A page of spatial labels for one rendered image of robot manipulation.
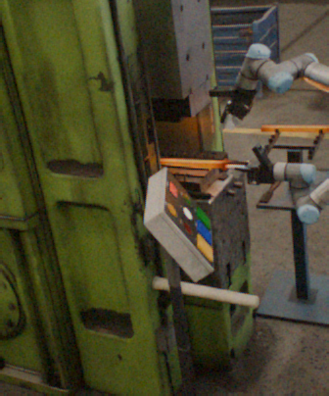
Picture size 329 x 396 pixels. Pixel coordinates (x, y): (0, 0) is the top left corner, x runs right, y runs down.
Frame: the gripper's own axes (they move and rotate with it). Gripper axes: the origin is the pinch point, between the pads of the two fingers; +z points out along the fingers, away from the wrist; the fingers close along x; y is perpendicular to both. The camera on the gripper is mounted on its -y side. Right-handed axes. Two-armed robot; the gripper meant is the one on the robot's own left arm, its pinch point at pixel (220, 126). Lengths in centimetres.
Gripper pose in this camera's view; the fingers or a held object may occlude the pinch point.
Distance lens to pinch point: 255.4
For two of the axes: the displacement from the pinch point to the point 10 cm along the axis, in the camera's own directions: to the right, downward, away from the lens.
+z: -2.8, 7.5, 5.9
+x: 4.4, -4.5, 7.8
